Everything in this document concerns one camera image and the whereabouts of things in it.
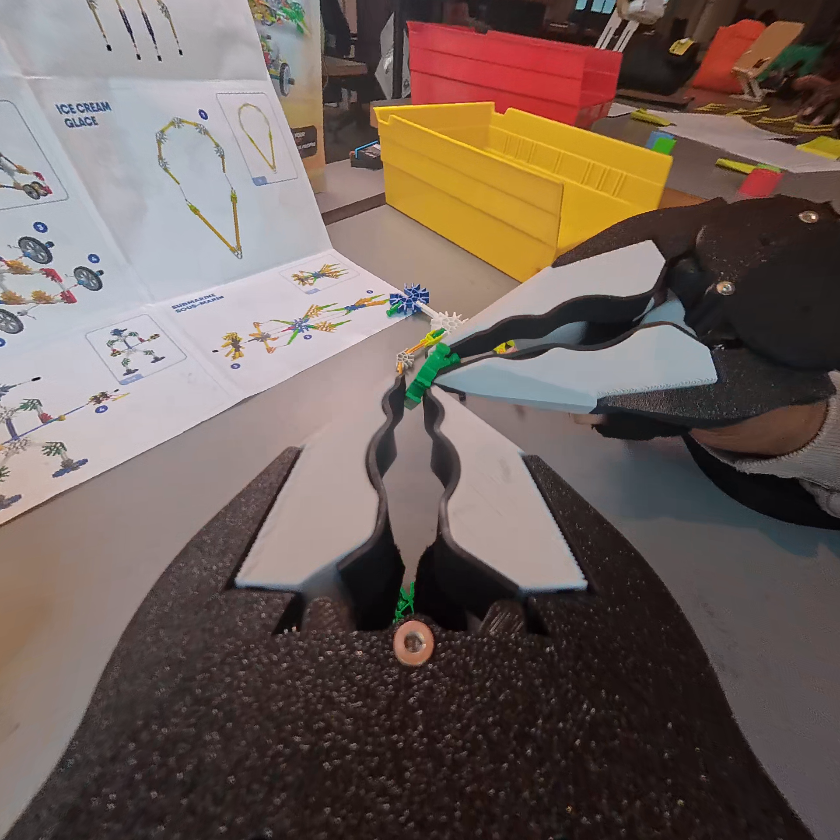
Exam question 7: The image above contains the yellow toy set box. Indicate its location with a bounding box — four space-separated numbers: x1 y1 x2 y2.
249 0 326 191

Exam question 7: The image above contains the black printed cardboard box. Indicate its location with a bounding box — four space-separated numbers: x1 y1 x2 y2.
373 10 413 99

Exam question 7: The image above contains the yellow plastic bin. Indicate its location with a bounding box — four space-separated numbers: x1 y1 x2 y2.
374 101 673 283

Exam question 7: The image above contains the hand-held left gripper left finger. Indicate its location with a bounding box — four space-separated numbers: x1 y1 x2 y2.
235 377 411 595

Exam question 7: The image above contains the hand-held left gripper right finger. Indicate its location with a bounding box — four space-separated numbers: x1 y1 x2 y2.
423 387 588 597

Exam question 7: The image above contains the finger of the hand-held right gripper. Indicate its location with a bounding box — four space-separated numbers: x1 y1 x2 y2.
446 239 669 358
436 318 719 416

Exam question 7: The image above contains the green and blue toy assembly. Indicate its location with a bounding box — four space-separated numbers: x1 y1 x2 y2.
403 341 462 411

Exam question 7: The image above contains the person's right hand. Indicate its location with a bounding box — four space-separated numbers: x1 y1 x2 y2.
571 403 828 457

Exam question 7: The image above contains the stack of red plastic bins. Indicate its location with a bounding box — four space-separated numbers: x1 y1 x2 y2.
407 21 623 129

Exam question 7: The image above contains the orange plastic object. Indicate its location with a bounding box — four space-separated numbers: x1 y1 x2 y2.
692 20 805 93

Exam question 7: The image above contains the person's right forearm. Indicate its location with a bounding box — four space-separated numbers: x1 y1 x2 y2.
715 374 840 519

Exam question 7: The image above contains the multicoloured toy hand assembly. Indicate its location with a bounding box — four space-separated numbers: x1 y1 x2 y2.
387 283 516 376

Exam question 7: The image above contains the grey desk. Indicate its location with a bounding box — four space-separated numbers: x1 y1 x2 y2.
0 118 840 828

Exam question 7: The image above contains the white toy instruction sheet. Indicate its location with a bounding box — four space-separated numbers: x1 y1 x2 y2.
0 0 404 526

